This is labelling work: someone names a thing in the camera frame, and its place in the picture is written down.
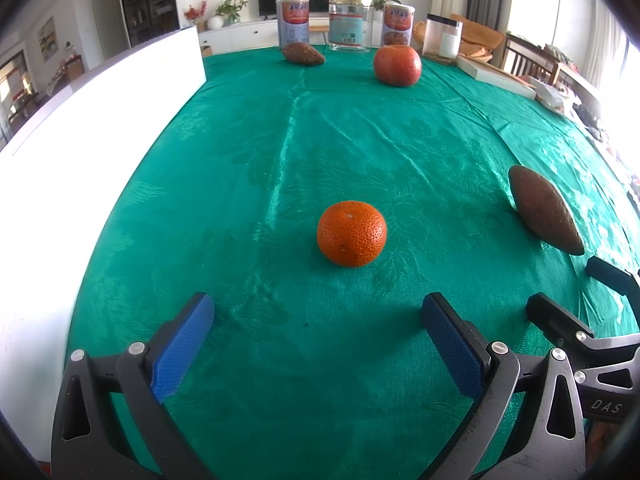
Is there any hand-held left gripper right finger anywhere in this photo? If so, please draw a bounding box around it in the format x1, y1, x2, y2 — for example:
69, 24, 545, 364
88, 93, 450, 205
421, 291, 587, 480

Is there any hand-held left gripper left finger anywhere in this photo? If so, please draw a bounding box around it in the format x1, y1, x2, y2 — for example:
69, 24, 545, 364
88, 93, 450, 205
51, 291, 217, 480

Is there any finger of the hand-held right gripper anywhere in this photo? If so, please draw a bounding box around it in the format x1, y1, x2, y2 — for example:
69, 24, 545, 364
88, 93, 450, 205
586, 256, 640, 297
526, 292, 596, 351

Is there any brown oval fruit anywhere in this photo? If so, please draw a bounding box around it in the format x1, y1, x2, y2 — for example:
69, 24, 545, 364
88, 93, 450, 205
282, 42, 327, 66
508, 165, 586, 257

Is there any small orange tangerine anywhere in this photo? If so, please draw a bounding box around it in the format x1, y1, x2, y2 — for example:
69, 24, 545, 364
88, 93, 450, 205
316, 200, 388, 268

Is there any white plastic bag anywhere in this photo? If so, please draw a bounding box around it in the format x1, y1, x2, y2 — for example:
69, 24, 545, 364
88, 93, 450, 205
530, 77, 581, 113

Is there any wooden desk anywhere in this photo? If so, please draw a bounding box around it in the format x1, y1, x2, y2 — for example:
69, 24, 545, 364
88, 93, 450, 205
550, 45, 603, 103

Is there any green tablecloth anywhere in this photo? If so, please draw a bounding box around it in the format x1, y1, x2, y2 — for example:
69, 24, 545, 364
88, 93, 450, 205
65, 42, 640, 480

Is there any flat white orange box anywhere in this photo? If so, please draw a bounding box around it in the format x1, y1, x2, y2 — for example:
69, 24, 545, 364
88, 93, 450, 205
456, 54, 537, 100

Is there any wooden slatted chair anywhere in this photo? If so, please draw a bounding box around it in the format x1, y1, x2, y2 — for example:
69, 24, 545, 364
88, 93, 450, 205
502, 32, 561, 80

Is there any orange lounge chair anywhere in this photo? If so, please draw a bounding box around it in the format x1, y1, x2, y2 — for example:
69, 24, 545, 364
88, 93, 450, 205
414, 14, 506, 58

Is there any red apple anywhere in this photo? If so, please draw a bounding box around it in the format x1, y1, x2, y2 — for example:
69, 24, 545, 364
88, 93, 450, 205
373, 44, 423, 87

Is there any black lid clear jar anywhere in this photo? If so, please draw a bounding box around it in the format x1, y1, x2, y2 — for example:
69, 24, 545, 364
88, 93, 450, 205
422, 13, 464, 63

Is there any white television cabinet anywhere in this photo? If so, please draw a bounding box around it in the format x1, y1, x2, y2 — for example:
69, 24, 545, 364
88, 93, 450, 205
197, 12, 386, 56

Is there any red label tin can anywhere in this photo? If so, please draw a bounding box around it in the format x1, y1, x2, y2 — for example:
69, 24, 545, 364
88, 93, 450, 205
276, 0, 311, 47
382, 2, 416, 48

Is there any white door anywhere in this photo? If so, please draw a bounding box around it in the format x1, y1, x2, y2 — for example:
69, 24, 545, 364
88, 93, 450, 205
91, 0, 125, 61

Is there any red flower bouquet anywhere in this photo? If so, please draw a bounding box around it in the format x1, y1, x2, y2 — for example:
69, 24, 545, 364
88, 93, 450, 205
183, 1, 208, 32

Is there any clear glass jar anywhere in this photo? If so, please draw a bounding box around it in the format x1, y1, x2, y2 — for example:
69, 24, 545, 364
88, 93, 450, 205
328, 0, 374, 54

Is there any green plant in vase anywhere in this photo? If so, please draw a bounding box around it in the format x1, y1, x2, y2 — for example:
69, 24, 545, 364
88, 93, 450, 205
216, 0, 248, 26

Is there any dark glass display cabinet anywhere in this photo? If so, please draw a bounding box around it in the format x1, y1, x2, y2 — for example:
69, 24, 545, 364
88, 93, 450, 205
117, 0, 180, 50

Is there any framed wall painting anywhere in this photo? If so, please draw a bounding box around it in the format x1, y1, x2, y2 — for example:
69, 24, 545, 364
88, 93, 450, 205
37, 16, 60, 63

